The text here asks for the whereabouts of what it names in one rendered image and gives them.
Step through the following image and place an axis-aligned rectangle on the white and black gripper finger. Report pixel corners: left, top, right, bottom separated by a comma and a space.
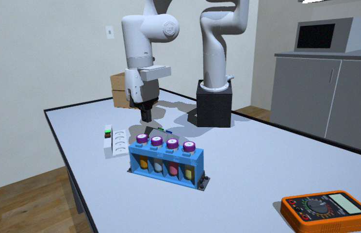
145, 97, 159, 122
130, 91, 150, 123

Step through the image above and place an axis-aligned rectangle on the black table edge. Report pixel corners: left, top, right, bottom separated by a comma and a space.
44, 88, 361, 233

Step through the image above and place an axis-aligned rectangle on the purple screw cap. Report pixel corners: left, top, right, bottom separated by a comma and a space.
166, 139, 179, 149
151, 136, 163, 146
136, 134, 148, 143
183, 141, 196, 151

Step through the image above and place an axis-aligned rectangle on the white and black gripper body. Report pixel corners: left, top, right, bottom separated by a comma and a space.
125, 67, 160, 103

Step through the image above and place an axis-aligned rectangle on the blue tube rack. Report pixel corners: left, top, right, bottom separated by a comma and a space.
128, 138, 204, 189

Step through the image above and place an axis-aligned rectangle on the light grey button panel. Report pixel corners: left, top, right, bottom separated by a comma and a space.
144, 126, 179, 143

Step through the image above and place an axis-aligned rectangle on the orange digital multimeter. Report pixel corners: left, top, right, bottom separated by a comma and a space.
280, 190, 361, 233

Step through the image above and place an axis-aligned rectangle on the brown cardboard box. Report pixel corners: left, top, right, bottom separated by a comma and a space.
110, 72, 138, 109

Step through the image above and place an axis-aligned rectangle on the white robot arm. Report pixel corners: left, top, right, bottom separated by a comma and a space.
121, 0, 249, 92

